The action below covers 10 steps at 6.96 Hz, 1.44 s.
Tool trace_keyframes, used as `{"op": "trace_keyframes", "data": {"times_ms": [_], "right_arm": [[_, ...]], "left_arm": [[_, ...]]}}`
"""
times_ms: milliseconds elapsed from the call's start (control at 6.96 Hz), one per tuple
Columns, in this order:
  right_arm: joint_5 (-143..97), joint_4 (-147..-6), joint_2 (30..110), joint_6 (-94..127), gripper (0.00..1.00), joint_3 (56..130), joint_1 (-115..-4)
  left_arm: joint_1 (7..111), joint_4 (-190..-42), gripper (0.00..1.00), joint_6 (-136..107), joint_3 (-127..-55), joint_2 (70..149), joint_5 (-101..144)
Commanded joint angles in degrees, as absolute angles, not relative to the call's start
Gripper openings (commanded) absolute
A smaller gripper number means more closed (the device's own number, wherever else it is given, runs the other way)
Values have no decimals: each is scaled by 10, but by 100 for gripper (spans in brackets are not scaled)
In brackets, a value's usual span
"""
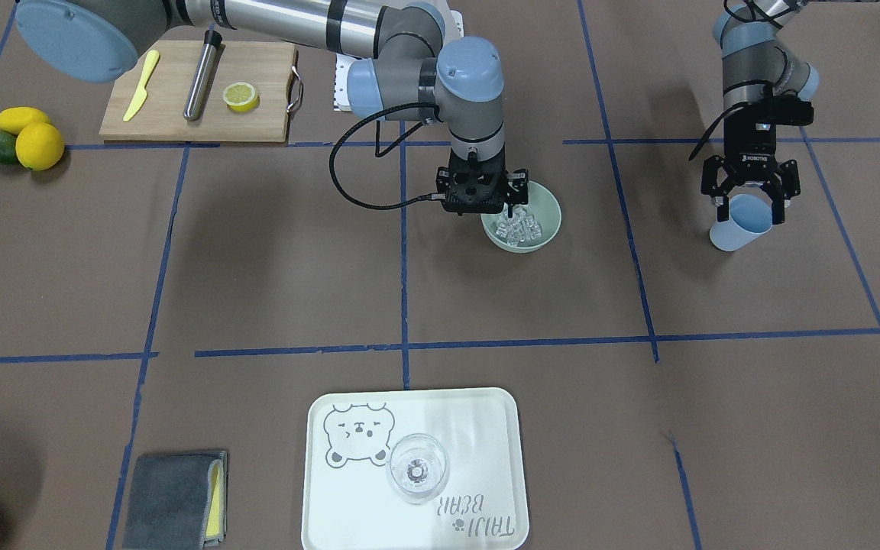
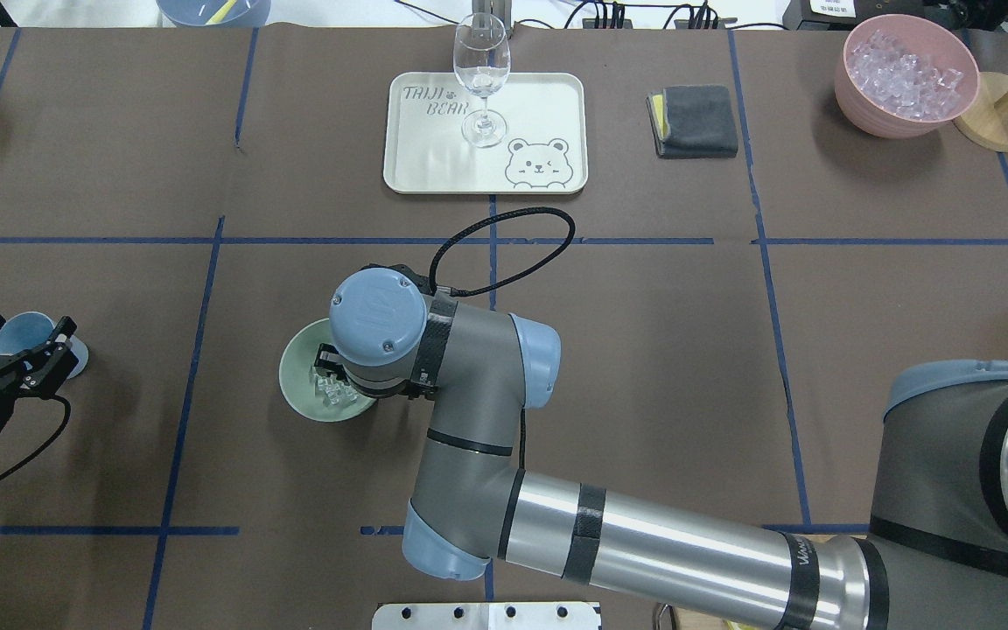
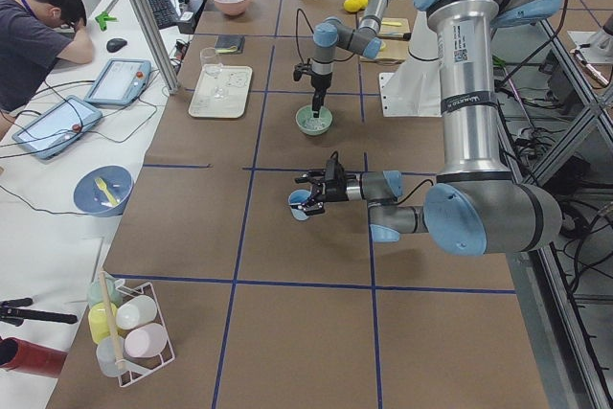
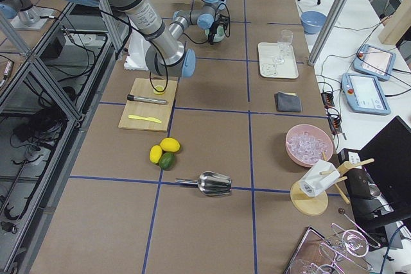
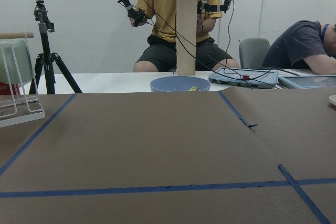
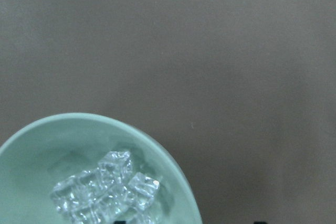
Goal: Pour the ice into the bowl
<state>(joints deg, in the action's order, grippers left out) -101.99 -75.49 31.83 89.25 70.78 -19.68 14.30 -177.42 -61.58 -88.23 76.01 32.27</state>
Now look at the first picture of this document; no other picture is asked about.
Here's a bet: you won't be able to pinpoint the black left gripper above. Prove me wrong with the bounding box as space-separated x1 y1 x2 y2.
700 96 814 225

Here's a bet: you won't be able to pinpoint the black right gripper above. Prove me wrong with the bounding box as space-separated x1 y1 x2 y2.
435 150 529 222

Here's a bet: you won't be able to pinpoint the small blue plastic cup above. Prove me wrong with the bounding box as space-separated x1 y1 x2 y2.
709 194 773 253

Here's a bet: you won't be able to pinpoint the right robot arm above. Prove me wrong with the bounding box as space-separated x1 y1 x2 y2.
15 1 529 215

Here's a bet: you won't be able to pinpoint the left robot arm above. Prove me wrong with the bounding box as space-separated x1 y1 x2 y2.
689 1 820 225

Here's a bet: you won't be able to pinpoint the green bowl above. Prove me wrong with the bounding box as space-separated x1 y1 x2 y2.
480 180 561 254

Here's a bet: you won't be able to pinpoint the ice cubes in bowl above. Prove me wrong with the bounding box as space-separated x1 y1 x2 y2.
493 205 542 247

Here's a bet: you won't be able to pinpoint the wooden cutting board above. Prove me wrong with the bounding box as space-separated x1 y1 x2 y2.
100 39 298 143

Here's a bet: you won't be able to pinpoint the lemon slice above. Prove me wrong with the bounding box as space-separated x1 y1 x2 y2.
222 82 260 114

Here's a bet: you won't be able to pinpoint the clear glass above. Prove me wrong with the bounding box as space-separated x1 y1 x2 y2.
388 434 451 505

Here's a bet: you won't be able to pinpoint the steel muddler with black tip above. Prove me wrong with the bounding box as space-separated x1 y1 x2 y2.
183 28 222 122

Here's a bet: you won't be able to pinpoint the cream bear tray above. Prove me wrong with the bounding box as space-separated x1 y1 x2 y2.
301 387 530 549

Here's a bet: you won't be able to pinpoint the yellow plastic knife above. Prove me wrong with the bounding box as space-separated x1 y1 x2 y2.
122 50 160 122

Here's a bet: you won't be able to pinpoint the grey and yellow cloth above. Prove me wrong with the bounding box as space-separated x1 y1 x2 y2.
122 449 229 549

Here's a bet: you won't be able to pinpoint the yellow lemon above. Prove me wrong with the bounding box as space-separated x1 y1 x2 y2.
15 122 66 172
0 105 52 136

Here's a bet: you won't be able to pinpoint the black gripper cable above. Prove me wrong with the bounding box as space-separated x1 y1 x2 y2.
328 107 448 211

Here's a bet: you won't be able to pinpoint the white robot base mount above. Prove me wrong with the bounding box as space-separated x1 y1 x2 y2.
331 8 465 112

